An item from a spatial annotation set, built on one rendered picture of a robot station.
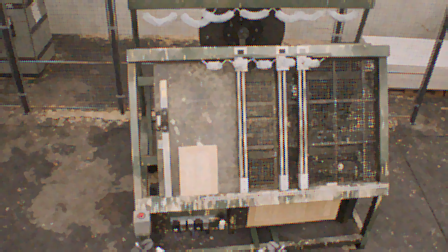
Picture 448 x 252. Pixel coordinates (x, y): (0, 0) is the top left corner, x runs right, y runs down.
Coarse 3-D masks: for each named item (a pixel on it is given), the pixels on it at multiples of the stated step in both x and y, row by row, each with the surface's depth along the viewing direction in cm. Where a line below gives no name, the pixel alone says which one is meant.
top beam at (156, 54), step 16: (160, 48) 325; (176, 48) 327; (192, 48) 329; (208, 48) 330; (224, 48) 332; (256, 48) 335; (272, 48) 337; (288, 48) 338; (320, 48) 342; (336, 48) 343; (352, 48) 345; (368, 48) 347; (384, 48) 349
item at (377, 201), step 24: (144, 120) 443; (144, 144) 411; (144, 168) 383; (264, 168) 430; (144, 192) 359; (240, 216) 395; (336, 216) 414; (312, 240) 399; (336, 240) 400; (360, 240) 404
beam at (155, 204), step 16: (256, 192) 348; (336, 192) 357; (352, 192) 359; (368, 192) 361; (384, 192) 363; (144, 208) 337; (160, 208) 339; (176, 208) 340; (192, 208) 342; (208, 208) 344
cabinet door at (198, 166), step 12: (180, 156) 341; (192, 156) 343; (204, 156) 344; (216, 156) 345; (180, 168) 342; (192, 168) 343; (204, 168) 345; (216, 168) 346; (180, 180) 342; (192, 180) 344; (204, 180) 345; (216, 180) 346; (192, 192) 344; (204, 192) 346; (216, 192) 347
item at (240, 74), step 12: (240, 48) 333; (240, 72) 341; (240, 84) 341; (240, 96) 339; (240, 108) 339; (240, 120) 340; (240, 132) 341; (240, 144) 341; (240, 156) 342; (240, 168) 343; (240, 180) 344; (240, 192) 345
